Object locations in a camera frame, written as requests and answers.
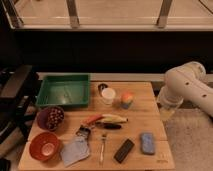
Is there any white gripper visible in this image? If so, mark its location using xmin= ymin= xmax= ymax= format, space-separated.
xmin=157 ymin=86 xmax=183 ymax=121

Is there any bunch of dark grapes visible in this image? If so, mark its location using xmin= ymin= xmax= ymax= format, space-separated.
xmin=46 ymin=108 xmax=64 ymax=131

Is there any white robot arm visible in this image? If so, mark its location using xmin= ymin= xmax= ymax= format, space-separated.
xmin=157 ymin=61 xmax=213 ymax=121

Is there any green plastic tray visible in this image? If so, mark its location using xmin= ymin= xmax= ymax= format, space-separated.
xmin=36 ymin=74 xmax=90 ymax=108

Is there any colourful toy block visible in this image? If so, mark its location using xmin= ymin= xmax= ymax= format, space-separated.
xmin=121 ymin=92 xmax=134 ymax=109

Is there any blue sponge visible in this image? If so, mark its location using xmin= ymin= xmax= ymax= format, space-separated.
xmin=140 ymin=132 xmax=155 ymax=155

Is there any yellow banana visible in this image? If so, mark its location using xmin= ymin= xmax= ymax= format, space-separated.
xmin=101 ymin=114 xmax=128 ymax=123

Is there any white plastic cup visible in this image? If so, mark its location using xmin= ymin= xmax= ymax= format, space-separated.
xmin=101 ymin=88 xmax=116 ymax=105

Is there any black rectangular remote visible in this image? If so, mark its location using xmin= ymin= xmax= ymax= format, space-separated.
xmin=114 ymin=139 xmax=134 ymax=163

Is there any black marker pen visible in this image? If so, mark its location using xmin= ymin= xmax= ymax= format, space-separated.
xmin=95 ymin=123 xmax=122 ymax=130

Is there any silver fork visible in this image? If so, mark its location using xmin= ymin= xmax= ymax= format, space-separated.
xmin=99 ymin=133 xmax=107 ymax=164

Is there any orange carrot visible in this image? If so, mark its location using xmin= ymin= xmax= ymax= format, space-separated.
xmin=83 ymin=114 xmax=103 ymax=125

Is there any grey folded cloth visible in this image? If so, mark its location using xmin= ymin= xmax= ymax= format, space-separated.
xmin=60 ymin=136 xmax=90 ymax=167

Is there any purple bowl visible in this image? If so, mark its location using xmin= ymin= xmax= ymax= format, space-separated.
xmin=37 ymin=106 xmax=64 ymax=131

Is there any orange bowl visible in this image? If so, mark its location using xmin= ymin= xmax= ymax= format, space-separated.
xmin=29 ymin=132 xmax=60 ymax=162

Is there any black chair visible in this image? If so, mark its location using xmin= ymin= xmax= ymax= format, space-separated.
xmin=0 ymin=65 xmax=39 ymax=144

